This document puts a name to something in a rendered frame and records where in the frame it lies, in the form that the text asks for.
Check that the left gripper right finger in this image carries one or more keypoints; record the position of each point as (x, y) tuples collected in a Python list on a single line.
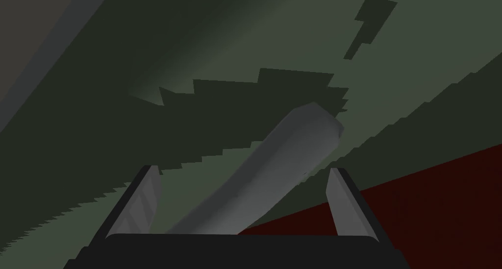
[(349, 206)]

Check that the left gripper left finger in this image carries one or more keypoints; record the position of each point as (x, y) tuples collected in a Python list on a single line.
[(137, 206)]

